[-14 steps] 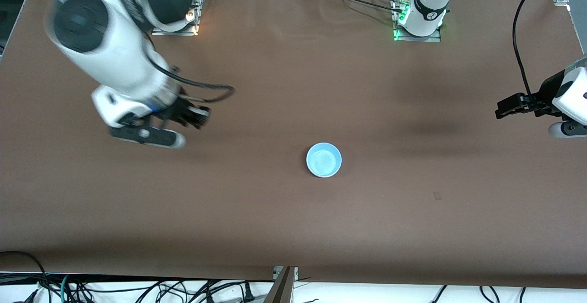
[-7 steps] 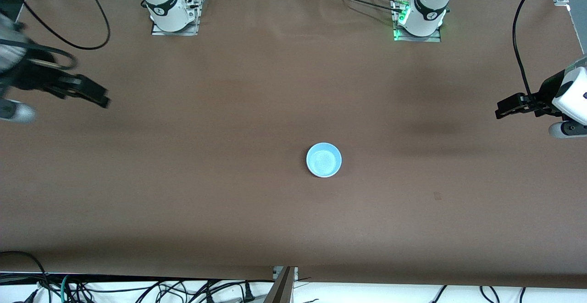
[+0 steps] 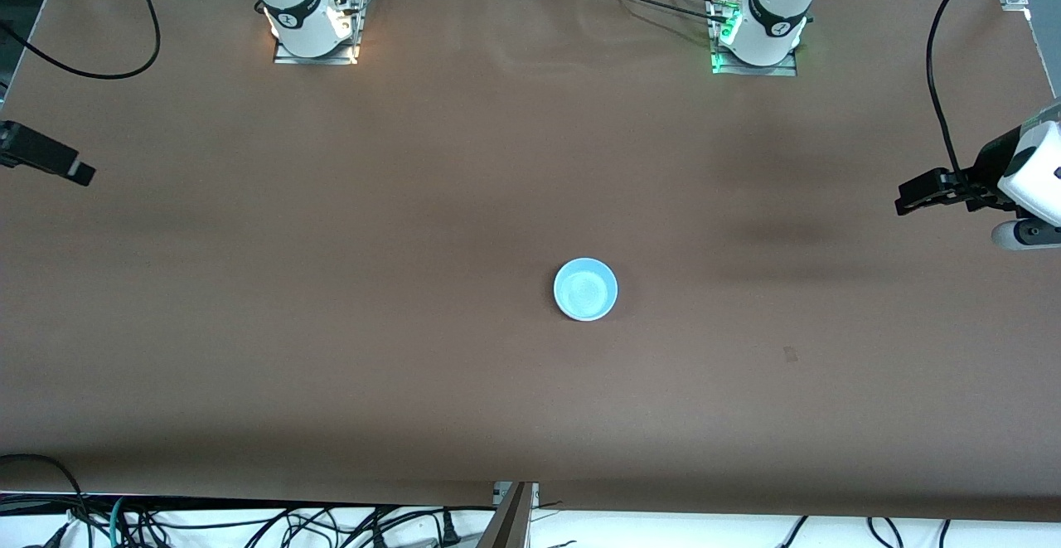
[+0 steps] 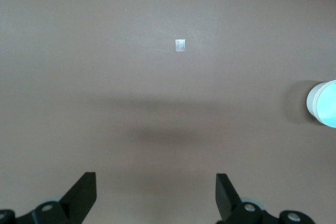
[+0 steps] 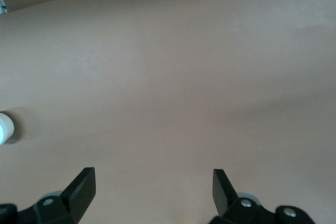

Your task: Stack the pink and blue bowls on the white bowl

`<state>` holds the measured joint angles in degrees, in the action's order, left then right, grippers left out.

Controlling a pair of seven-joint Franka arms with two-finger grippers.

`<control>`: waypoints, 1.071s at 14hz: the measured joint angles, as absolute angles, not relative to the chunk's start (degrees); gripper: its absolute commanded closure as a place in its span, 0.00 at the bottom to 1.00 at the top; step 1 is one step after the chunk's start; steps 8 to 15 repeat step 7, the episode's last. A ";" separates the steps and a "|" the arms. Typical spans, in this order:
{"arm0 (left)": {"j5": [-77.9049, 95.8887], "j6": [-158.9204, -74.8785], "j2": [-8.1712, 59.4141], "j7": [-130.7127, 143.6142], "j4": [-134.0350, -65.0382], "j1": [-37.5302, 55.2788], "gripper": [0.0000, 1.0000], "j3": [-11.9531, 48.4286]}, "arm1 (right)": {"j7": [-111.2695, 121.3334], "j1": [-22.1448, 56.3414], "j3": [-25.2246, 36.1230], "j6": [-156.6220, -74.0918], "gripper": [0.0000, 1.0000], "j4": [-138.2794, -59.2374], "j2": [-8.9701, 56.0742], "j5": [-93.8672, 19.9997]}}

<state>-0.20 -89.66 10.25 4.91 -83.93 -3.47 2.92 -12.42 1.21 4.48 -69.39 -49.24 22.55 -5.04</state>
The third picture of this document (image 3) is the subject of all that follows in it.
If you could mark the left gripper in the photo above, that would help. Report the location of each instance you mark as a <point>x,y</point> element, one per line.
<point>986,168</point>

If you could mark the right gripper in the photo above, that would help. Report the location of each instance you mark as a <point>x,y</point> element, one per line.
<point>29,150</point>

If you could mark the blue bowl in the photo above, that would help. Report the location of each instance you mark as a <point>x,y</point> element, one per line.
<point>585,289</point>

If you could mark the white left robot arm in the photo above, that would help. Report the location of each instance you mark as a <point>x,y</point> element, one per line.
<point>779,1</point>

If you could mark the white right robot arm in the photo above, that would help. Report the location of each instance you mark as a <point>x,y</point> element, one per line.
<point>286,1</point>

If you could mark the brown table cover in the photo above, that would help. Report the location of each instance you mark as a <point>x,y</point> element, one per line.
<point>530,415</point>

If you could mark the black power plug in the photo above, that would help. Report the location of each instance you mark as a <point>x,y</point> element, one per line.
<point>450,529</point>

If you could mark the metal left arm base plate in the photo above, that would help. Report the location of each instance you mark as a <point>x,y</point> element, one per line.
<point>783,71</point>

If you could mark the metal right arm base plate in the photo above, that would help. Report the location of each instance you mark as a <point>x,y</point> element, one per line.
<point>286,60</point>

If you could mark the aluminium post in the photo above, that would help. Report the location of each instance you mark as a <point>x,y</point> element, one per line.
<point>510,519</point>

